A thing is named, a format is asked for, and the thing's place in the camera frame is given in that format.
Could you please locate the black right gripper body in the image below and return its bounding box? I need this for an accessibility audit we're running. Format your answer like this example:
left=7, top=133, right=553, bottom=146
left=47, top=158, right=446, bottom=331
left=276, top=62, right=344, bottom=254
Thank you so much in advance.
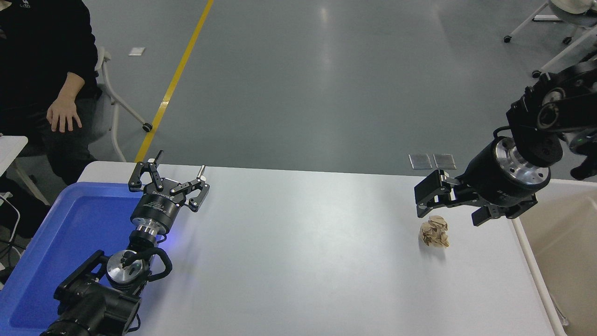
left=461, top=138, right=538, bottom=207

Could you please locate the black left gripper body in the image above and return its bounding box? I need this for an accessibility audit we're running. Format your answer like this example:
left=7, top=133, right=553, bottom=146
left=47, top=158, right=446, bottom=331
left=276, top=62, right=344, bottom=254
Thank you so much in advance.
left=130, top=180, right=187, bottom=231

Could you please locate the tan paper ball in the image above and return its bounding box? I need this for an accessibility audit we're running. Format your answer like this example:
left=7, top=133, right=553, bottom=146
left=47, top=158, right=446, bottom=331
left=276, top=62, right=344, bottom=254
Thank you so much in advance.
left=419, top=215, right=451, bottom=249

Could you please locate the person's hand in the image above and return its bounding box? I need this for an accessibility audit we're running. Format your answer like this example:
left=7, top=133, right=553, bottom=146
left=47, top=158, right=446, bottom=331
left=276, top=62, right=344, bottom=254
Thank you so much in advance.
left=46, top=95, right=83, bottom=134

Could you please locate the white chair with casters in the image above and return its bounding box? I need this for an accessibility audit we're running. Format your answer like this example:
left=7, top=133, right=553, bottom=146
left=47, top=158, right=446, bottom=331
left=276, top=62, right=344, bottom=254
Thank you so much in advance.
left=503, top=0, right=597, bottom=79
left=95, top=46, right=154, bottom=163

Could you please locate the large pale bin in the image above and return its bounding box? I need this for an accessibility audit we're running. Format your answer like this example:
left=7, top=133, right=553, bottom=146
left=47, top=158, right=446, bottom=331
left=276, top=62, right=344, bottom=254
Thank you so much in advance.
left=510, top=180, right=597, bottom=336

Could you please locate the blue plastic tray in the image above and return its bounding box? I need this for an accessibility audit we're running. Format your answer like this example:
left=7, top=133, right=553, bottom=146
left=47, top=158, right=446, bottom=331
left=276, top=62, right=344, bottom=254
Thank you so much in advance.
left=0, top=182, right=164, bottom=330

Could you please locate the small white side table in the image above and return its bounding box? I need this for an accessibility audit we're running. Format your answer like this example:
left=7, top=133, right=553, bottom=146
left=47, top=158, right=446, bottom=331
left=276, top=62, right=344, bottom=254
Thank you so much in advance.
left=0, top=135, right=50, bottom=207

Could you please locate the person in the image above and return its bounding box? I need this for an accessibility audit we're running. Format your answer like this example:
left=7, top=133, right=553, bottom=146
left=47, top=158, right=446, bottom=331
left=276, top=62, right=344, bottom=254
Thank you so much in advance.
left=0, top=0, right=104, bottom=186

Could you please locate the white cable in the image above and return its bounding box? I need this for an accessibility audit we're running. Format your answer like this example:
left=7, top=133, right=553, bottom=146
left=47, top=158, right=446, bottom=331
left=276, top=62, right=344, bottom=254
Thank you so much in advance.
left=0, top=192, right=22, bottom=244

